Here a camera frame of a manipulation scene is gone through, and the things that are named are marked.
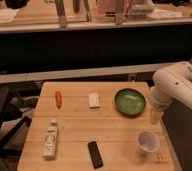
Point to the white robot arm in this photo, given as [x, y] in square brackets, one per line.
[171, 82]

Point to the wooden table top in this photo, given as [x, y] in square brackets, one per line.
[115, 134]

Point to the green ceramic bowl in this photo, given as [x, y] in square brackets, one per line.
[130, 102]

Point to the black remote control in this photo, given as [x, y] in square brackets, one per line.
[95, 154]

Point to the white rectangular block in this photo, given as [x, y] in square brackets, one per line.
[93, 100]

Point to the white paper cup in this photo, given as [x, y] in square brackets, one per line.
[147, 142]

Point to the orange carrot toy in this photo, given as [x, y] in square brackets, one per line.
[58, 98]

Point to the white plastic bottle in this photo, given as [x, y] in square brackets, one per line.
[50, 144]

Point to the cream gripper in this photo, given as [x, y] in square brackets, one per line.
[155, 115]

